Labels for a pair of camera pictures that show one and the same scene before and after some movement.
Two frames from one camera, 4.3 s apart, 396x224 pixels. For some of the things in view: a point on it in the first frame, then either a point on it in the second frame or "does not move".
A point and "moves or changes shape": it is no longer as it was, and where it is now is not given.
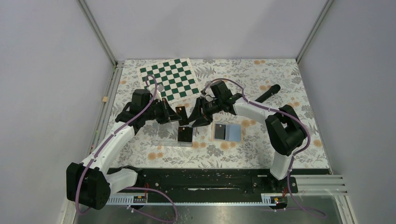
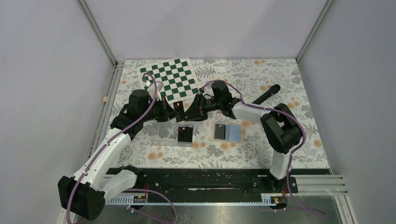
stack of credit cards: x=185 y=134 does not move
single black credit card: x=220 y=131 does not move
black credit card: x=181 y=111 moves or changes shape
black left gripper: x=168 y=114 does not move
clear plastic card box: x=166 y=135 does not move
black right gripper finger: x=200 y=122 → x=192 y=116
